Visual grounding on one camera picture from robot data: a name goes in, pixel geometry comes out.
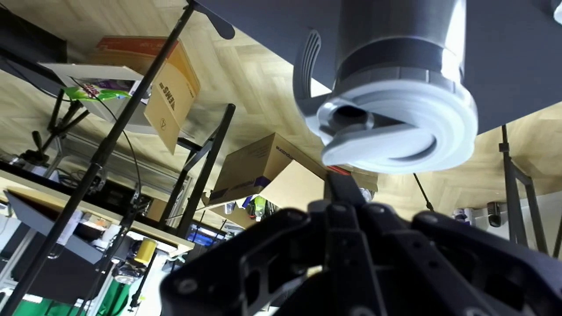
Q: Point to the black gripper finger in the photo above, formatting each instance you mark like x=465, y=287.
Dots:
x=343, y=188

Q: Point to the grey flask with white lid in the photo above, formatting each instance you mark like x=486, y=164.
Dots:
x=398, y=102

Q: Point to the open cardboard box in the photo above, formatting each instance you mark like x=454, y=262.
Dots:
x=273, y=169

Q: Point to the brown cardboard box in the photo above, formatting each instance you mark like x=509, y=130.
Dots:
x=173, y=90

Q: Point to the black tripod pole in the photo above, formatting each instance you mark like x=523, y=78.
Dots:
x=106, y=148

